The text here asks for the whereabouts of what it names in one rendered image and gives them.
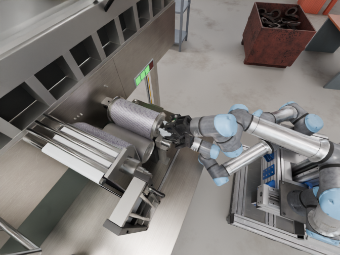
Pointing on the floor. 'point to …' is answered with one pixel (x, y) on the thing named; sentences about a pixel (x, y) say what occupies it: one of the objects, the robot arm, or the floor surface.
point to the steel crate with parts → (275, 34)
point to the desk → (328, 44)
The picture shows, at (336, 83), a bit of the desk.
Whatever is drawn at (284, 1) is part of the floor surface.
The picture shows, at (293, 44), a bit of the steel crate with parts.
